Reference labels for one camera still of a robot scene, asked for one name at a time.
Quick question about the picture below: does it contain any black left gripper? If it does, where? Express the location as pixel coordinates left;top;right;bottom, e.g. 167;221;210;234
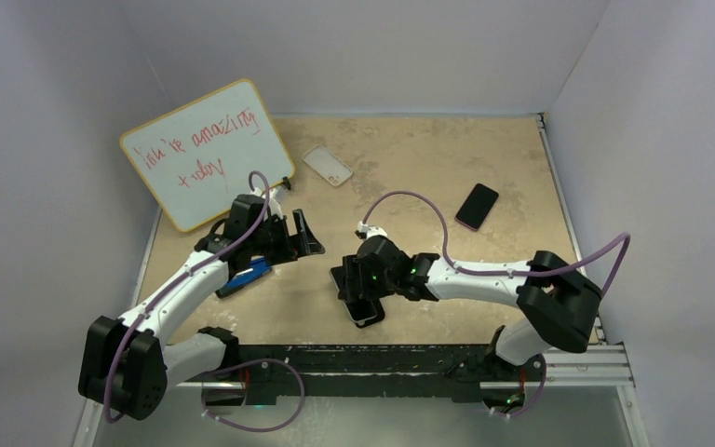
249;210;322;266

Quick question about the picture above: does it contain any black smartphone white edge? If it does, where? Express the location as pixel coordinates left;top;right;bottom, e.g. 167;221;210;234
330;266;385;329

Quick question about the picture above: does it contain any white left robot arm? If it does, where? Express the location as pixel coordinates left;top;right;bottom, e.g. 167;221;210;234
77;193;326;420

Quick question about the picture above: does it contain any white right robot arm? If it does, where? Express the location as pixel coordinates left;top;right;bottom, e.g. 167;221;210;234
331;236;603;379

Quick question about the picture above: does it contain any clear phone case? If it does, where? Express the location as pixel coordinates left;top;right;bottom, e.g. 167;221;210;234
302;144;354;187

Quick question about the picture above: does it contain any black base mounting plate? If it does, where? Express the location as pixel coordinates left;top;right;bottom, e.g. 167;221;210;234
193;344;546;411

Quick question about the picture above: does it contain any yellow framed whiteboard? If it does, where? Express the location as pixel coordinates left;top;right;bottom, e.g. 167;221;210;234
119;79;295;233

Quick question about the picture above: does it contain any black smartphone on table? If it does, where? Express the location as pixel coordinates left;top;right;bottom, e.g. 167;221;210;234
454;183;499;232

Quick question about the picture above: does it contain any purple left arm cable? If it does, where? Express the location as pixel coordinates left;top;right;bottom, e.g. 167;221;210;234
102;170;273;425

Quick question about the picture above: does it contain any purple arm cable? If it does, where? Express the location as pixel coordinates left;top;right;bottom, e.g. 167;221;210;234
102;170;273;425
356;190;632;297

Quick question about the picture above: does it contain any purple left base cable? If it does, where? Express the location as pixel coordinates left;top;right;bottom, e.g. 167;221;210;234
200;359;305;434

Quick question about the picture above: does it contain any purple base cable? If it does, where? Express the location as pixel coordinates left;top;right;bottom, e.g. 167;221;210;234
200;359;305;434
488;360;553;421

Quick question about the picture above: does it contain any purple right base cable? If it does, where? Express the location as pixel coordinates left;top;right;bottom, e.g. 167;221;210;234
488;360;553;421

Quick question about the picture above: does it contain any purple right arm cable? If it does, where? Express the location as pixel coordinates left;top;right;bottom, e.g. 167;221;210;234
356;190;632;297

